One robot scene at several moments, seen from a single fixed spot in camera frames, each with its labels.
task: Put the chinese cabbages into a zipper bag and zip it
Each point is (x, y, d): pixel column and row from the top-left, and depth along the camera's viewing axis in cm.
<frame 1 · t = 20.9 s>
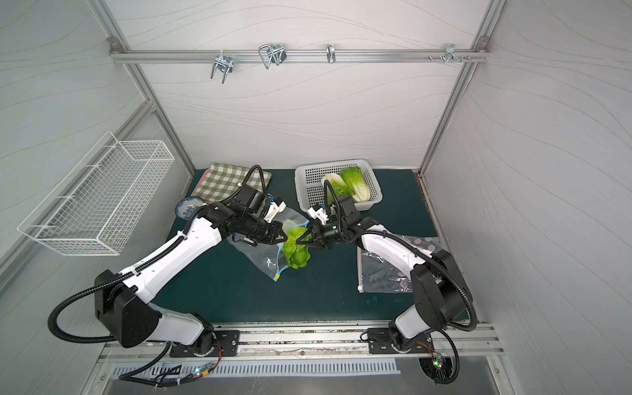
left hand: (286, 239, 75), fingers closed
right hand: (296, 242, 76), fingers closed
clear blue zipper bag: (269, 257, 80), point 14 cm above the table
white plastic basket: (309, 188, 117), on the table
chinese cabbage: (297, 253, 77), point 17 cm above the table
chinese cabbage 2: (354, 179, 106), point 11 cm above the table
green checkered cloth: (219, 181, 119), on the table
blue white porcelain bowl: (186, 206, 106), point 3 cm above the table

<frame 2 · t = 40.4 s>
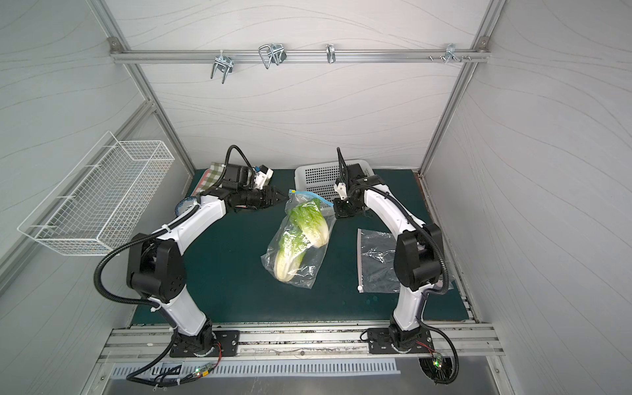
left hand: (284, 199, 85), fingers open
right hand: (338, 212, 89), fingers closed
clear blue zipper bag: (313, 257, 86), point 7 cm above the table
chinese cabbage: (291, 249, 84), point 12 cm above the table
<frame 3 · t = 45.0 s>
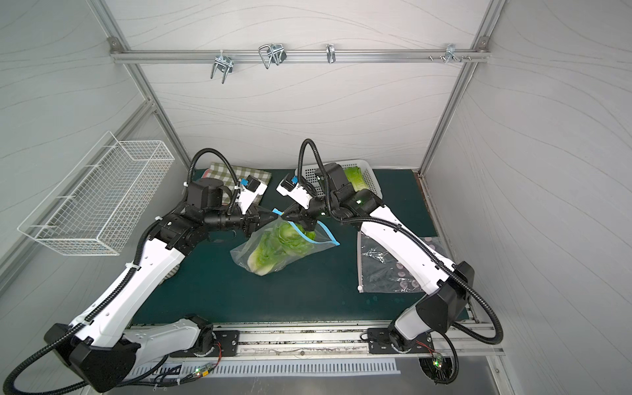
left hand: (273, 215, 66), fingers closed
right hand: (284, 212, 68), fingers closed
chinese cabbage: (268, 253, 78), point 16 cm above the table
chinese cabbage 3: (292, 239, 79), point 18 cm above the table
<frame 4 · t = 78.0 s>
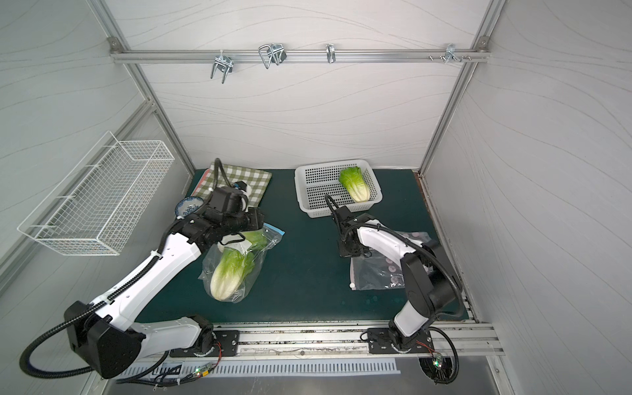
left hand: (260, 215, 77), fingers open
right hand: (350, 250, 89), fingers closed
clear blue zipper bag: (273, 234, 92), point 7 cm above the table
chinese cabbage: (231, 268, 82), point 10 cm above the table
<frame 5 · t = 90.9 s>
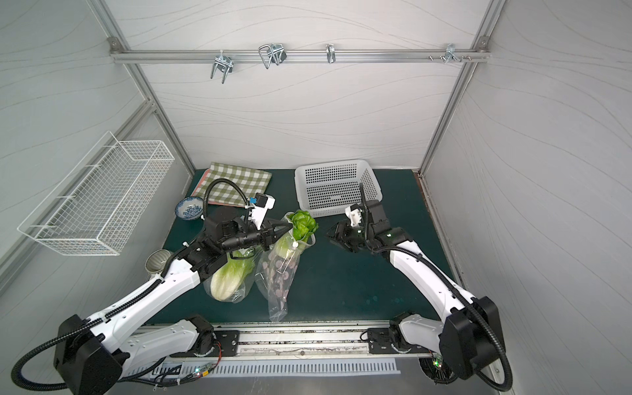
left hand: (290, 227, 69), fingers closed
right hand: (325, 236, 77), fingers open
chinese cabbage 2: (303, 224, 81), point 20 cm above the table
pink dotted zipper bag: (276, 267, 87), point 4 cm above the table
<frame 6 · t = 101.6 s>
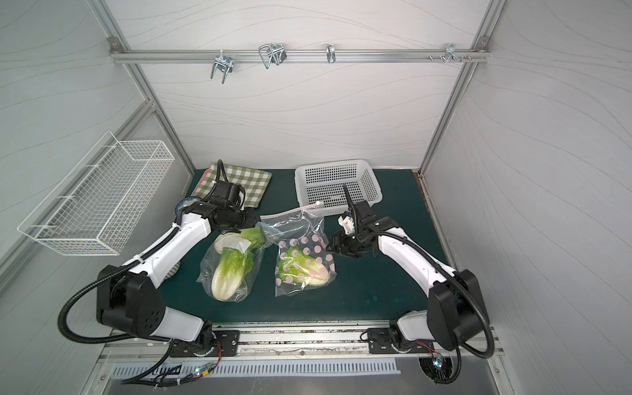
left hand: (253, 220, 85), fingers open
right hand: (331, 249, 82), fingers open
chinese cabbage 2: (296, 267, 82), point 10 cm above the table
pink dotted zipper bag: (305, 229, 94), point 7 cm above the table
